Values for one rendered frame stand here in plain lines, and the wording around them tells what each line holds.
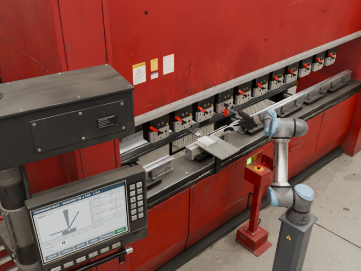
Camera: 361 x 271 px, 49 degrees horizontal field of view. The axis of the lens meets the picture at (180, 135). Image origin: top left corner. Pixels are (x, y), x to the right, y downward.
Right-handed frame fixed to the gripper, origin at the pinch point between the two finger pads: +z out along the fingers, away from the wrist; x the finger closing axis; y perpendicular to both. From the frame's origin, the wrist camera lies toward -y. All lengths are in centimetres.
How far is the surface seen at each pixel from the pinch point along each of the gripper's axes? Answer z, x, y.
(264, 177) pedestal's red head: -15.1, -22.0, 38.0
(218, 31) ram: -31, -20, -70
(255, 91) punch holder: -23.6, 18.2, -12.4
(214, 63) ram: -20, -22, -54
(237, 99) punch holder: -14.3, 0.4, -17.0
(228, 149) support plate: -4.8, -32.6, 3.6
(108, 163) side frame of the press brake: 18, -116, -48
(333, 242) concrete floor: -32, 8, 135
